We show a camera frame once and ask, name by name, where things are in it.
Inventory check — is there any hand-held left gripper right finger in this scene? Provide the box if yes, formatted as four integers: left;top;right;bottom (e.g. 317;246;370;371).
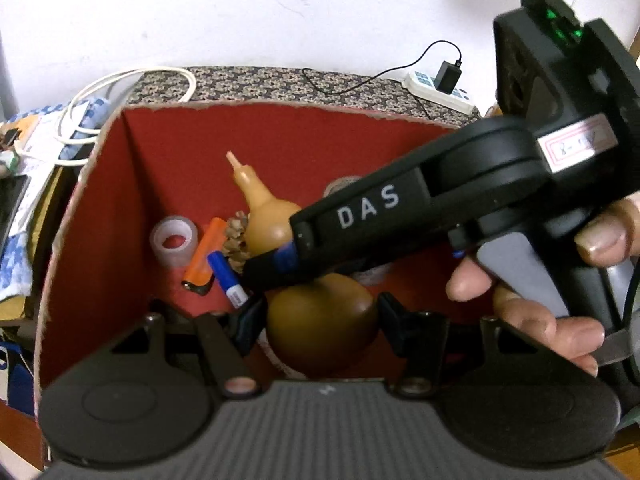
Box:
376;291;511;397

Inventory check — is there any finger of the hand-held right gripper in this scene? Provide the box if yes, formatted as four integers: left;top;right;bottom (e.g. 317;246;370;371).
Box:
240;166;476;295

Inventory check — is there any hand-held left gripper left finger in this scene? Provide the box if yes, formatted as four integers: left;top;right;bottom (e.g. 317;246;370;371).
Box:
107;296;268;401

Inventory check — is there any brown gourd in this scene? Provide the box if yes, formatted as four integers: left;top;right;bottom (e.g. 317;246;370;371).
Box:
226;151;379;373

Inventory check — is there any red cardboard box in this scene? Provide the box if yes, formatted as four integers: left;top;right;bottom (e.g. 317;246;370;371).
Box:
32;101;501;423

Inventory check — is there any person's right hand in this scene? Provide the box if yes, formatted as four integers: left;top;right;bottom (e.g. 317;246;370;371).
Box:
444;194;640;378

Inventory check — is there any large printed tape roll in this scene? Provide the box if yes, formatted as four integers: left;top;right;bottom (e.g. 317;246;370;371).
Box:
322;175;388;287

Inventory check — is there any blue and white marker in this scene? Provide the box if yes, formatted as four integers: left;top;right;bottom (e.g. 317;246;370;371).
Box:
207;251;249;309

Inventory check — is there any orange lighter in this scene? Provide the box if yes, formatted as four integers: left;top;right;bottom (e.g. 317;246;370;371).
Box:
181;217;227;297

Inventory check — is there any pine cone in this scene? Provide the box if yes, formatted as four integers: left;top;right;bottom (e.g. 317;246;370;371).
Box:
220;211;253;277

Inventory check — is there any black charger adapter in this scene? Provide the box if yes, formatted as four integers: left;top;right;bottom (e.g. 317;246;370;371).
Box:
433;60;464;95

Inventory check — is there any small clear tape roll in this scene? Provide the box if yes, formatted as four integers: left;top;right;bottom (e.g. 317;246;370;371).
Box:
151;216;199;267

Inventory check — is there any white power strip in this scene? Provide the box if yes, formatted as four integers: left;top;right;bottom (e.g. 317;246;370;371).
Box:
403;71;477;114

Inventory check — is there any patterned cloth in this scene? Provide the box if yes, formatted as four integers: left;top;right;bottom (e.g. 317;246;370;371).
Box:
128;65;487;127

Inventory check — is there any blue checkered cloth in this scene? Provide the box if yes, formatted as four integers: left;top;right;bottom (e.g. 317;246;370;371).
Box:
0;97;112;303

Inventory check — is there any black phone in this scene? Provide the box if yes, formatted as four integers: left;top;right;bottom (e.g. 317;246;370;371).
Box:
0;175;32;242

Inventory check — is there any black charger cable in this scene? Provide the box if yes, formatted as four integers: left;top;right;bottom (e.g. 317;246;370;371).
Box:
302;40;464;96

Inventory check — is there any white cable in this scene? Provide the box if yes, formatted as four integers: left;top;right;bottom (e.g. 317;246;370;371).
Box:
54;67;197;167

